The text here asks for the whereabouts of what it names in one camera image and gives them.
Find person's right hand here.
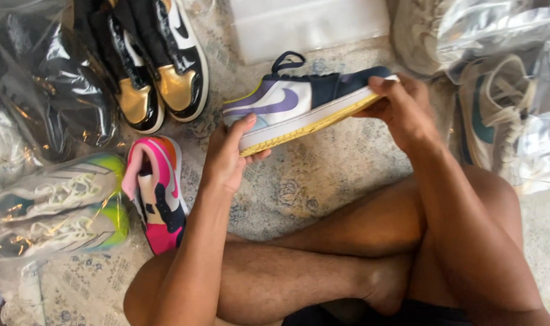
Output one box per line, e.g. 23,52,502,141
354,75,441,155

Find person's left leg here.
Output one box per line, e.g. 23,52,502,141
123,240,414,326

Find person's left hand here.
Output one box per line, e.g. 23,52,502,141
201,113,272,194

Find black shorts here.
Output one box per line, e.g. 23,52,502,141
282,299,476,326

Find person's leg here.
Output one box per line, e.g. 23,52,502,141
123,240,414,326
225,165,526,318

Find black gold patent sneaker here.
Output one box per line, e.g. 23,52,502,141
131,0,210,123
73,0,166,135

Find white translucent plastic box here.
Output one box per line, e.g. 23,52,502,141
229,0,392,65

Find bagged black shoes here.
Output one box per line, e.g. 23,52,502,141
0,0,122,165

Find person's right leg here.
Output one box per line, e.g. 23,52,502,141
225,165,526,318

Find white neon green sneaker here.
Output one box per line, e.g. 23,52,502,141
0,152,126,223
0,200,131,264

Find purple white navy sneaker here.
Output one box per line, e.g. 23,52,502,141
222,51,400,158

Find white teal sneaker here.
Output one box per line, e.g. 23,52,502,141
456,54,539,178

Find clear plastic shoe bag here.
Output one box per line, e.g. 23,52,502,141
0,149,136,290

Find pink orange navy sneaker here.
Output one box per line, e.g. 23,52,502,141
121,135,190,256

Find pale patterned rug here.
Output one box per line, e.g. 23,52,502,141
1,0,550,326

